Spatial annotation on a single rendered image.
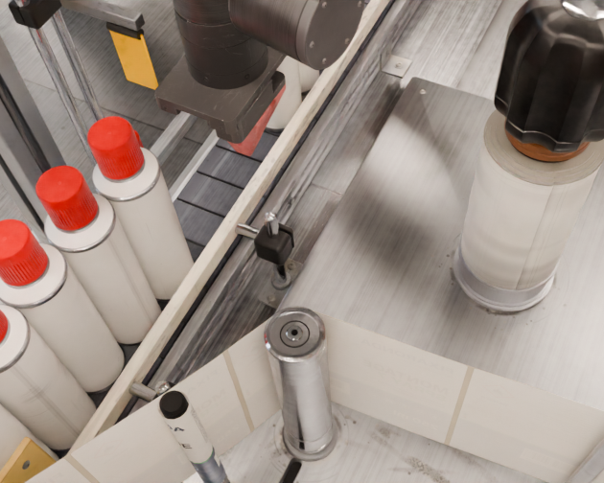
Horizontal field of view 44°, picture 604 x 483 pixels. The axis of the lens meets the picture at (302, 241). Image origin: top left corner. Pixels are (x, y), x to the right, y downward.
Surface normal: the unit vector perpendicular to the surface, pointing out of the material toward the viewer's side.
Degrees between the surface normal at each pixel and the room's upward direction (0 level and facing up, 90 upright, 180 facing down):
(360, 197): 0
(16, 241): 2
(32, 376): 90
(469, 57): 0
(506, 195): 87
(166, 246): 90
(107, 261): 90
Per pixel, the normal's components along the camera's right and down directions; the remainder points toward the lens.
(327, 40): 0.78, 0.50
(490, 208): -0.80, 0.54
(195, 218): -0.06, -0.55
